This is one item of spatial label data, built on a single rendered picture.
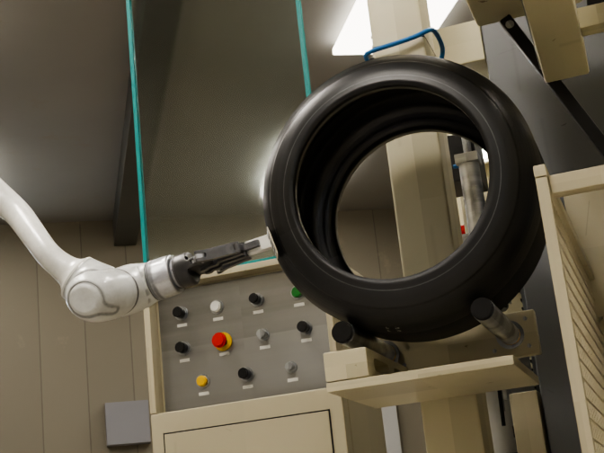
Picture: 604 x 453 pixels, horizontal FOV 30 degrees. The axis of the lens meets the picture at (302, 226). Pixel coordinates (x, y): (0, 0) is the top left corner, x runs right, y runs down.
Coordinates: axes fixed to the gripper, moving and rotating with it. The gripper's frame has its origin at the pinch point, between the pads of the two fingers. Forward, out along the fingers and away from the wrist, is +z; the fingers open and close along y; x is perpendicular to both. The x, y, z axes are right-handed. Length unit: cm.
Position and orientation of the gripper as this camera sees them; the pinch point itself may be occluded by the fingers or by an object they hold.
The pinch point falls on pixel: (262, 244)
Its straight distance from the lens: 242.8
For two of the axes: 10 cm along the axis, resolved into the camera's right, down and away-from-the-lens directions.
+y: 3.2, 2.4, 9.2
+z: 9.2, -3.2, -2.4
